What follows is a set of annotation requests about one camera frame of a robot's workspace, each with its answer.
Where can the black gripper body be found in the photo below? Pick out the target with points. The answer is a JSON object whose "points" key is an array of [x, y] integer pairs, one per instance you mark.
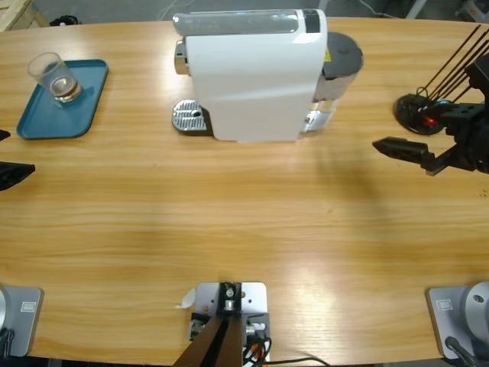
{"points": [[471, 145]]}

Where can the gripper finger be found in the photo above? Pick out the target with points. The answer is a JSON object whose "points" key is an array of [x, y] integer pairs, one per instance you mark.
{"points": [[13, 174], [451, 111], [405, 151], [3, 134]]}

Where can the clear glass cup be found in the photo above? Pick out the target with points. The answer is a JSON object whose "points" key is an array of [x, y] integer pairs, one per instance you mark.
{"points": [[63, 86]]}

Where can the chrome coffee machine lever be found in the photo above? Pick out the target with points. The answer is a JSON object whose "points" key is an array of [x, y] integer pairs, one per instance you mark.
{"points": [[237, 23]]}

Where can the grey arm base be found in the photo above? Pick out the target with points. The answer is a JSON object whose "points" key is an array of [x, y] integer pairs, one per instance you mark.
{"points": [[454, 317], [23, 321]]}

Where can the blue coffee capsule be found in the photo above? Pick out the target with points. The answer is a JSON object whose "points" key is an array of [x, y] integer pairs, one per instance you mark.
{"points": [[443, 101]]}

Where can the red coffee capsule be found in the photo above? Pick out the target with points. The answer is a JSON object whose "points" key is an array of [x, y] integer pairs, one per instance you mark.
{"points": [[429, 121]]}

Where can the white capsule coffee machine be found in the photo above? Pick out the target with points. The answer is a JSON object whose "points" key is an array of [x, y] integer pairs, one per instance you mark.
{"points": [[248, 84]]}

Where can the black capsule holder with rods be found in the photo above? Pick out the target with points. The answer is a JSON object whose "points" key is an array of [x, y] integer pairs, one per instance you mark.
{"points": [[407, 112]]}

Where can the teal plastic tray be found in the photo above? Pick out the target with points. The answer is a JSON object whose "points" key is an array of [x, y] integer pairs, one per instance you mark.
{"points": [[53, 118]]}

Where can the yellow warning sticker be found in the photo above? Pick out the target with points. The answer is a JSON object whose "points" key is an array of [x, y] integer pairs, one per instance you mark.
{"points": [[327, 57]]}

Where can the black floor object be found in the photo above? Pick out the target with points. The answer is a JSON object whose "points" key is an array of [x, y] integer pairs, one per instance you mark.
{"points": [[65, 20]]}

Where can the metal drip tray grate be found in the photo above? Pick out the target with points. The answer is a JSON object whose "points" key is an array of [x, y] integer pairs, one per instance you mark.
{"points": [[185, 116]]}

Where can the white mounting block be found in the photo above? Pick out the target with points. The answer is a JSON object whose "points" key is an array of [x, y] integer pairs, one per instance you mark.
{"points": [[254, 296]]}

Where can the white tape scrap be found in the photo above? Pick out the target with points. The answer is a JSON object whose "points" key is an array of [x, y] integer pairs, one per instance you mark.
{"points": [[186, 300]]}

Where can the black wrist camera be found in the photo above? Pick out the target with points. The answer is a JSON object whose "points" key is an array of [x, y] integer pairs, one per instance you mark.
{"points": [[479, 74]]}

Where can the white frame leg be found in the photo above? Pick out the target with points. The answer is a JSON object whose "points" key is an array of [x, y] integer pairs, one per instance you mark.
{"points": [[416, 7]]}

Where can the dark camera post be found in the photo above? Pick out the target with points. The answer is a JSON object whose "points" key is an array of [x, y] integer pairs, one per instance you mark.
{"points": [[214, 344]]}

